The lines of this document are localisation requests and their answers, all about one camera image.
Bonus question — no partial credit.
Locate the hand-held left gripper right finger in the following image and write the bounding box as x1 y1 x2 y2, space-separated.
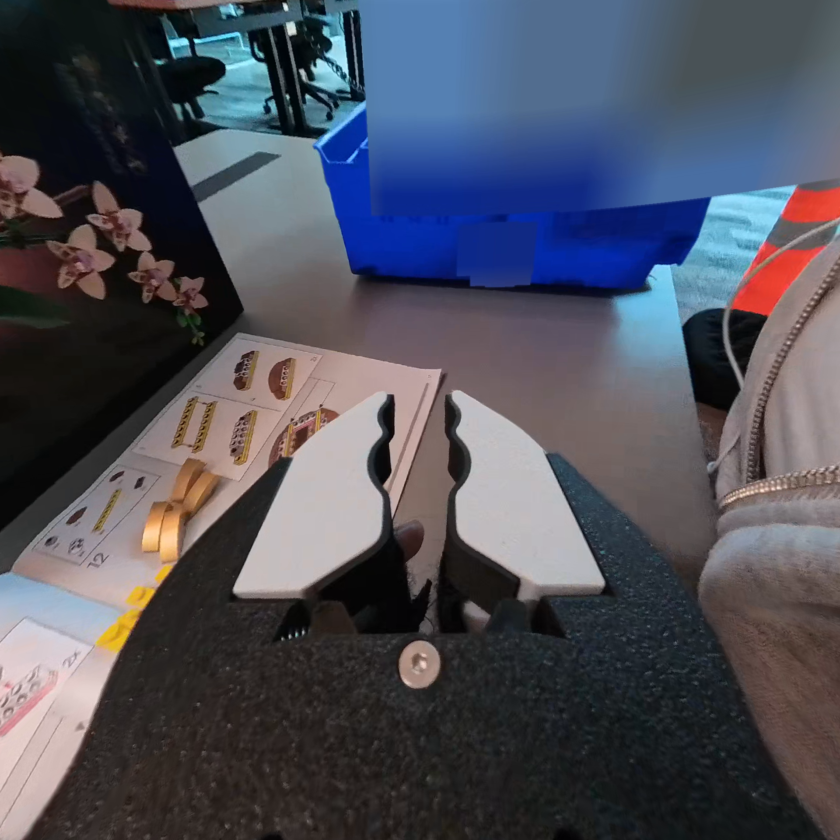
444 390 607 602

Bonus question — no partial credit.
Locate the black orchid print set box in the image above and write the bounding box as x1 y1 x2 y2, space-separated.
0 0 245 526

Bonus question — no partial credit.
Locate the orange strap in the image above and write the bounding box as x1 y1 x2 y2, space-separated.
730 184 840 319

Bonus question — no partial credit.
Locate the black background chair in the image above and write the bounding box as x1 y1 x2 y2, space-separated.
138 14 227 126

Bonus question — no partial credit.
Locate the blue plastic bin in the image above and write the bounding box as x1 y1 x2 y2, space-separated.
315 103 712 292

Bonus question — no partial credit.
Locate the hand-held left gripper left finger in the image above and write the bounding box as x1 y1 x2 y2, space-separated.
234 392 395 601

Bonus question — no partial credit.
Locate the brick set instruction booklet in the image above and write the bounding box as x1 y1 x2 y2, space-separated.
0 332 445 840

